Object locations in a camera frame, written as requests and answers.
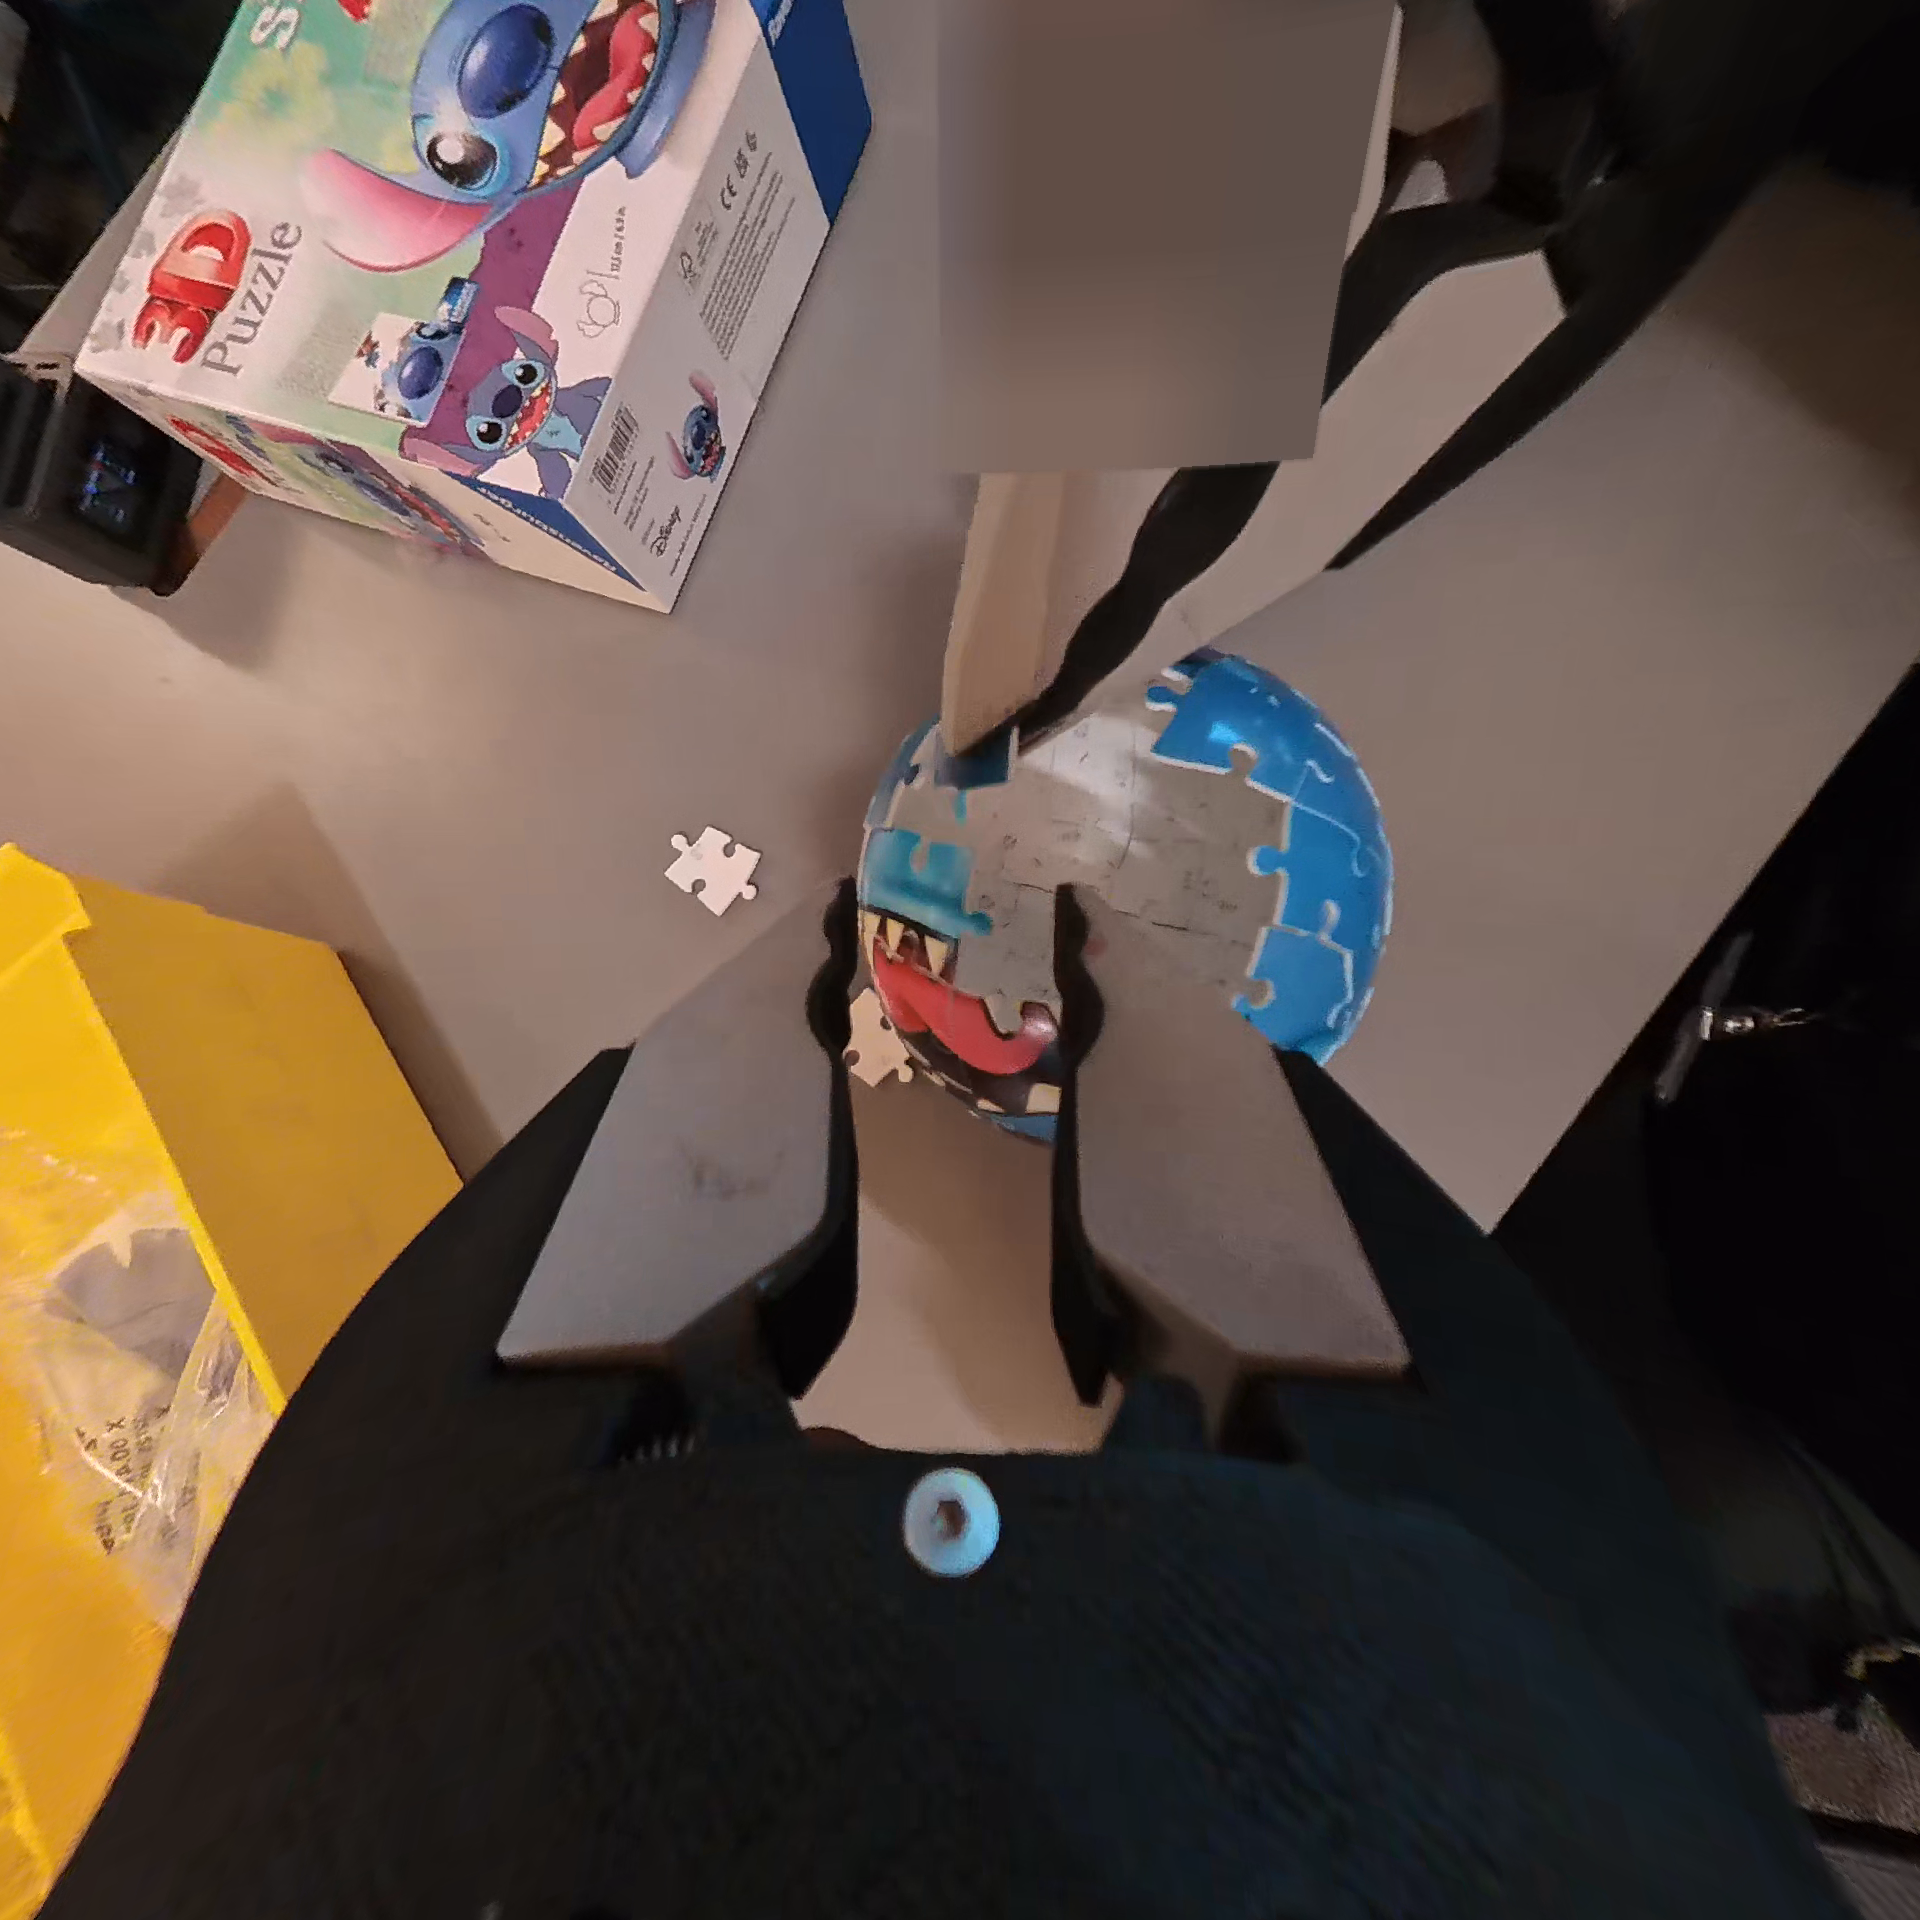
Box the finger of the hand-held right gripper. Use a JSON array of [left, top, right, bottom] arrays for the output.
[[940, 471, 1146, 755], [1036, 461, 1330, 736]]

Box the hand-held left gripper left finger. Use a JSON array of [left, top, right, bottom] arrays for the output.
[[498, 883, 859, 1402]]

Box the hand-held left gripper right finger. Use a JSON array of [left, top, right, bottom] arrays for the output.
[[1050, 886, 1416, 1409]]

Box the white puzzle piece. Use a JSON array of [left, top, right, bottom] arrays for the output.
[[664, 825, 764, 921], [843, 990, 922, 1090]]

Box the blue puzzle ball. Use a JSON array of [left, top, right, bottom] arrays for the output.
[[857, 647, 1396, 1151]]

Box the cartoon printed puzzle box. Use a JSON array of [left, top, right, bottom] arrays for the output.
[[71, 0, 875, 615]]

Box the yellow plastic bin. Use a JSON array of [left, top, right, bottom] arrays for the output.
[[0, 839, 466, 1920]]

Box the black bag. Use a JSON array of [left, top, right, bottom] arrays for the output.
[[1492, 750, 1920, 1920]]

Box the clear plastic bag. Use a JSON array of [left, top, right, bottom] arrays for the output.
[[0, 1125, 290, 1642]]

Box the black device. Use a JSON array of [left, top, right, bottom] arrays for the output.
[[0, 352, 206, 598]]

